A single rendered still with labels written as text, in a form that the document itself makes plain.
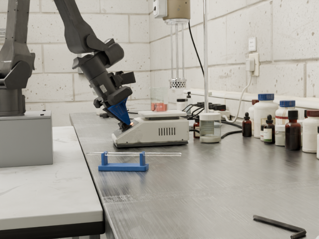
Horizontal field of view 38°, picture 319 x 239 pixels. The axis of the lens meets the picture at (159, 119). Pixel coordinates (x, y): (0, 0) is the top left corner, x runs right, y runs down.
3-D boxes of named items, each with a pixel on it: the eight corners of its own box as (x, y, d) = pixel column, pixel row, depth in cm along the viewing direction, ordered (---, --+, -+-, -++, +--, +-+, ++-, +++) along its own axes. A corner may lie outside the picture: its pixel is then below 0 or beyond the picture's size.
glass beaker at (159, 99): (171, 112, 133) (170, 84, 132) (167, 114, 127) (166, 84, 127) (150, 113, 134) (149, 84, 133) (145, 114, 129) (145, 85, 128)
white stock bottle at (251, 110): (269, 133, 148) (269, 98, 147) (267, 135, 142) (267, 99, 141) (249, 133, 150) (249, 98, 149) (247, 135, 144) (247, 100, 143)
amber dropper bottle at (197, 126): (191, 137, 142) (191, 114, 141) (199, 136, 143) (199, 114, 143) (197, 138, 139) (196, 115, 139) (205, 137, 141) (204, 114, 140)
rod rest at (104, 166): (97, 170, 95) (97, 153, 95) (102, 167, 99) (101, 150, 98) (145, 171, 93) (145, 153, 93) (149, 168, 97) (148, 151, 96)
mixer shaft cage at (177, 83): (171, 88, 170) (169, 19, 168) (166, 88, 177) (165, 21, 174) (189, 88, 172) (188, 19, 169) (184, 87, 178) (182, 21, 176)
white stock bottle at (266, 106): (248, 137, 140) (248, 93, 138) (265, 135, 144) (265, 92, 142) (267, 139, 134) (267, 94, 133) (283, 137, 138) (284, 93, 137)
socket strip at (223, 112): (217, 120, 191) (217, 109, 191) (190, 113, 230) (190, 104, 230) (230, 120, 193) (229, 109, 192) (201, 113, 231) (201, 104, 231)
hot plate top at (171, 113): (143, 117, 124) (143, 114, 124) (137, 114, 136) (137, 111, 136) (187, 115, 127) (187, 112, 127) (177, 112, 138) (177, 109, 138)
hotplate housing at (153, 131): (116, 149, 123) (115, 118, 123) (111, 142, 136) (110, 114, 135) (197, 144, 127) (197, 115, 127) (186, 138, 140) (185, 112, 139)
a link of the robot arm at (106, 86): (97, 77, 115) (117, 65, 117) (80, 85, 133) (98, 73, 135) (114, 105, 117) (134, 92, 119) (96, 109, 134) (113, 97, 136)
